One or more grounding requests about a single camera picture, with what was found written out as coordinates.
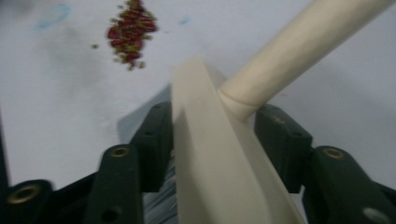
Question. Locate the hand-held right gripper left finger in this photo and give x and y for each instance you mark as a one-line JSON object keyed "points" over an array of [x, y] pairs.
{"points": [[118, 180]]}

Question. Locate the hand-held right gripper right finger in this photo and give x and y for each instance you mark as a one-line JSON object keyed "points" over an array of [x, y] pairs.
{"points": [[336, 183]]}

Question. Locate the cream hand brush grey bristles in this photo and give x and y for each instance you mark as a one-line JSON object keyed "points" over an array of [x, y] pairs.
{"points": [[211, 155]]}

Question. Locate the scatter of red beans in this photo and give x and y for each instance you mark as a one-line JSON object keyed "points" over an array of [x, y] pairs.
{"points": [[130, 34]]}

